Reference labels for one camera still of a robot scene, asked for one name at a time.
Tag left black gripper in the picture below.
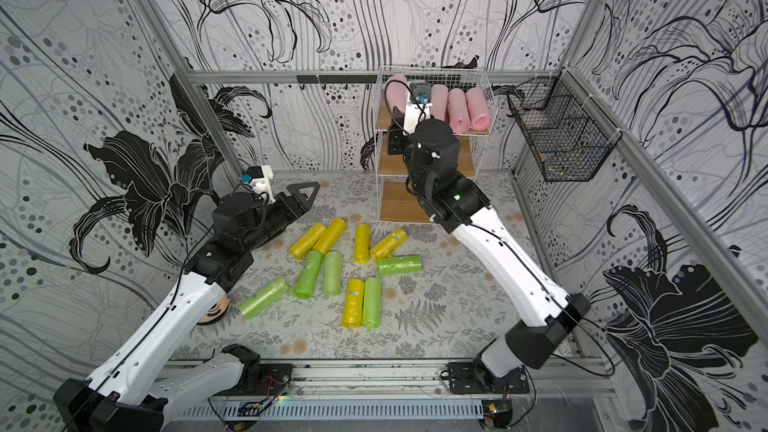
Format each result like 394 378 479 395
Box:
237 181 320 250

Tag pink roll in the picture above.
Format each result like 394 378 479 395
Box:
447 88 470 134
383 74 409 120
430 84 449 121
465 87 492 131

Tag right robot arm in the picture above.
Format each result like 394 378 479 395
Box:
395 119 590 389

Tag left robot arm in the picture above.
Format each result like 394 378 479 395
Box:
53 182 320 431

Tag green roll near left arm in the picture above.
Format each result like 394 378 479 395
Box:
238 278 290 320

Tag yellow roll far left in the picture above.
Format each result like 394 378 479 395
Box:
288 223 326 260

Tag yellow roll upright middle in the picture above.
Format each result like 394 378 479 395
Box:
353 223 370 264

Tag pale green roll middle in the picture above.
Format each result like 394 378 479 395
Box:
323 250 343 297

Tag green roll dark left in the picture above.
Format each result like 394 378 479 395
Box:
292 250 324 300

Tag yellow roll with label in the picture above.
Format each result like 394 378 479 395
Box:
370 228 408 260

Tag green roll lying sideways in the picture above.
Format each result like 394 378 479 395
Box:
377 255 423 277

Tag yellow roll front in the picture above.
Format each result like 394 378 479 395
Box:
341 279 365 328

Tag pink plush toy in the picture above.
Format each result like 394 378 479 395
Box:
198 296 230 326

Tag green roll front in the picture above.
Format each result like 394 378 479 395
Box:
362 277 382 329

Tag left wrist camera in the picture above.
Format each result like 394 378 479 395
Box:
241 165 275 204

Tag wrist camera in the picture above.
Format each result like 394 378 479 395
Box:
241 165 275 204
403 80 431 134

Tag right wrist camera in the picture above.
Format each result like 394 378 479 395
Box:
403 80 431 134

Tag white wire three-tier shelf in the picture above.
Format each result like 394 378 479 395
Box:
372 66 498 228

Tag black wire wall basket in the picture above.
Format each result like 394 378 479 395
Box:
505 76 613 183

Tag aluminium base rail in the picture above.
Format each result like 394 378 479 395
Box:
276 358 617 400

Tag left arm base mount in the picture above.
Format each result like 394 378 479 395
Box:
220 344 294 396

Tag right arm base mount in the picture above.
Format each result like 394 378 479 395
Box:
440 361 531 395

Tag white slotted cable duct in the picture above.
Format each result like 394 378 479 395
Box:
177 399 485 422

